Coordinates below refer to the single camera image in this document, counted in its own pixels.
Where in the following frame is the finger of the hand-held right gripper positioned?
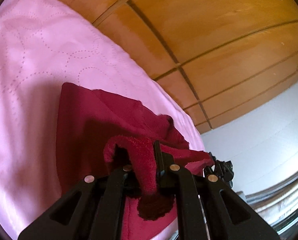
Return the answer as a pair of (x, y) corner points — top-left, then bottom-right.
(203, 152), (233, 188)

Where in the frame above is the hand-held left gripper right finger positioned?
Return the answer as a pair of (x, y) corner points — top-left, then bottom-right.
(153, 140), (281, 240)

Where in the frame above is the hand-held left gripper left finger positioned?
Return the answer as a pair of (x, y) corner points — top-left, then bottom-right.
(18, 165), (134, 240)

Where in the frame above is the dark red embroidered sweater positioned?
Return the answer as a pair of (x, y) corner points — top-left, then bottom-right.
(56, 82), (214, 240)

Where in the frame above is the white ribbed fixture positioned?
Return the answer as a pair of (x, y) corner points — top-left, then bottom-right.
(235, 162), (298, 240)

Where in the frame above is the pink quilted blanket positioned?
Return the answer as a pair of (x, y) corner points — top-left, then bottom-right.
(0, 0), (206, 240)

